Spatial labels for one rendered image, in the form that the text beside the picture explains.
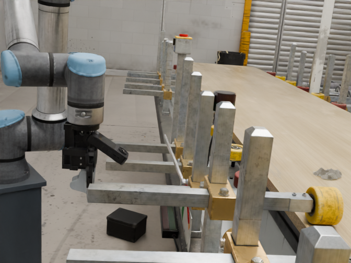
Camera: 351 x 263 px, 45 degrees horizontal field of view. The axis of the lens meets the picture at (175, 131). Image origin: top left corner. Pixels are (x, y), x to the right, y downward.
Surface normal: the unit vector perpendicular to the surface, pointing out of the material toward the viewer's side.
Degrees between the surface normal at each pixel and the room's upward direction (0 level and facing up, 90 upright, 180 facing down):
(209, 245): 90
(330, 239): 45
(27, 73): 97
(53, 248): 0
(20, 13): 25
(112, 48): 90
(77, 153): 90
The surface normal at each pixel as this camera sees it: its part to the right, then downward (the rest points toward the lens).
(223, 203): 0.07, 0.27
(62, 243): 0.08, -0.96
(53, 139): 0.36, 0.45
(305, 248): -0.99, -0.06
